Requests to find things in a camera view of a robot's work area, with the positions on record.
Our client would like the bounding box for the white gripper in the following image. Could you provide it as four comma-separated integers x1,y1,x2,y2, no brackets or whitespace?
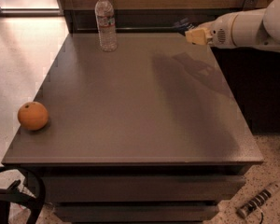
185,13,237,49

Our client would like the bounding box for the dark blue rxbar wrapper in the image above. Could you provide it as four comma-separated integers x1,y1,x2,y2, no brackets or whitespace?
173,18,194,35

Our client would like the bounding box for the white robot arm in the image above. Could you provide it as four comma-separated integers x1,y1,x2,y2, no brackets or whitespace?
185,0,280,53

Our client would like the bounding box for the clear plastic water bottle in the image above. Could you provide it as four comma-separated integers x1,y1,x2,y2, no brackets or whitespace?
95,0,118,52

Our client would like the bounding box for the grey drawer cabinet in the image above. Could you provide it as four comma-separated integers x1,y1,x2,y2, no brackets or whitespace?
3,34,263,224

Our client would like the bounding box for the white power strip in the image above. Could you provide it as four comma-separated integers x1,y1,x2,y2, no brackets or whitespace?
236,182,280,218

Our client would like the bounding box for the orange fruit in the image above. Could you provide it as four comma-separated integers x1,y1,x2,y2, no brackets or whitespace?
18,102,49,131

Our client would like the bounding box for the black chair base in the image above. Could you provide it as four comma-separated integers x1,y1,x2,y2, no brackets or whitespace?
0,166,46,224

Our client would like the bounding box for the metal shelf bracket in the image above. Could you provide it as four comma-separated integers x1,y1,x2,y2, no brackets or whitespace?
242,0,259,11

